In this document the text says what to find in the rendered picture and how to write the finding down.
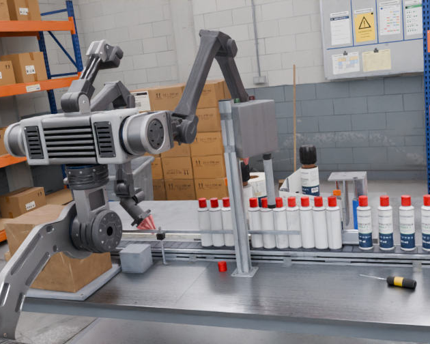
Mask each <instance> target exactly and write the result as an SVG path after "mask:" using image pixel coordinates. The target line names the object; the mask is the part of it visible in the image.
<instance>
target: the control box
mask: <svg viewBox="0 0 430 344"><path fill-rule="evenodd" d="M231 111H232V112H231V114H232V120H233V130H234V137H235V150H236V155H237V158H249V157H252V156H257V155H260V154H265V153H268V152H273V151H276V150H278V135H277V127H276V112H275V104H274V100H256V101H254V102H243V103H241V104H234V105H233V106H231Z"/></svg>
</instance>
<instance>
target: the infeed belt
mask: <svg viewBox="0 0 430 344"><path fill-rule="evenodd" d="M129 244H150V245H151V246H150V247H151V248H161V244H160V241H140V240H139V241H138V240H121V241H120V243H119V244H118V246H117V248H125V247H127V246H128V245H129ZM163 244H164V248H171V249H201V250H235V247H226V246H223V247H218V248H217V247H214V246H211V247H202V243H201V242H180V241H163ZM249 246H250V250H260V251H291V252H321V253H381V254H411V255H430V252H426V251H423V250H422V246H421V245H418V247H417V245H415V246H416V250H414V251H410V252H407V251H403V250H401V245H396V247H395V245H394V250H391V251H383V250H380V249H379V244H375V246H374V244H373V249H372V250H360V249H359V244H342V249H339V250H331V249H329V247H328V248H327V249H325V250H318V249H316V248H312V249H305V248H299V249H291V248H290V247H289V248H286V249H277V248H273V249H265V248H264V247H263V248H252V244H251V243H250V242H249Z"/></svg>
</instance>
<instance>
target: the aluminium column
mask: <svg viewBox="0 0 430 344"><path fill-rule="evenodd" d="M233 105H234V101H233V98H229V99H222V100H219V101H218V106H219V113H231V112H232V111H231V106H233ZM220 124H221V130H222V137H223V145H224V146H226V145H231V146H232V145H235V137H234V130H233V120H232V119H228V120H221V121H220ZM224 155H225V166H226V172H227V184H228V191H229V202H230V208H231V219H232V226H233V238H234V244H235V255H236V262H237V268H238V274H249V273H250V271H251V270H252V265H251V259H250V246H249V240H248V227H247V221H246V209H245V202H244V190H243V183H242V171H241V164H240V158H237V155H236V152H233V151H232V152H229V153H224Z"/></svg>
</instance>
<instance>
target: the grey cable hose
mask: <svg viewBox="0 0 430 344"><path fill-rule="evenodd" d="M262 155H263V156H262V157H263V166H264V173H265V180H266V194H267V202H268V204H267V206H268V209H274V208H276V200H275V193H274V178H273V170H272V161H271V158H272V154H271V153H265V154H262Z"/></svg>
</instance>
